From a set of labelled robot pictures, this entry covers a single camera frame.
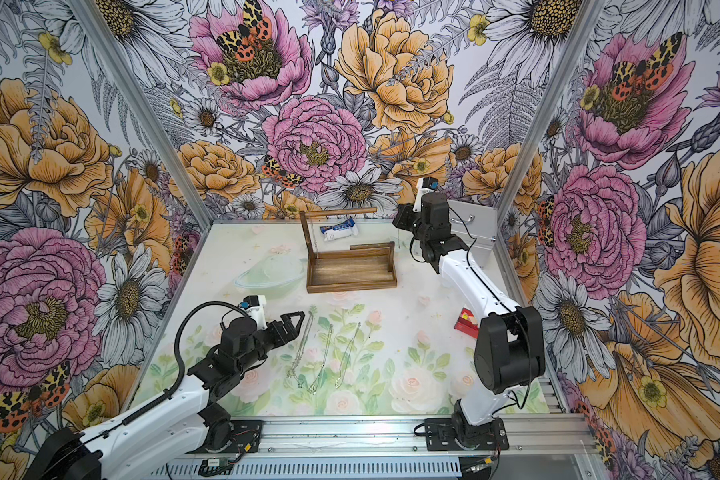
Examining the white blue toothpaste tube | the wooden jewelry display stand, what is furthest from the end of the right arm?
the white blue toothpaste tube

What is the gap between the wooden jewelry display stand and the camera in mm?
1021

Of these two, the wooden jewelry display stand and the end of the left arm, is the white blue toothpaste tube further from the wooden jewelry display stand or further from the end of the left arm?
the end of the left arm

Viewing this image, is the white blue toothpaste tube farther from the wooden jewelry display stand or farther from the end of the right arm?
the end of the right arm
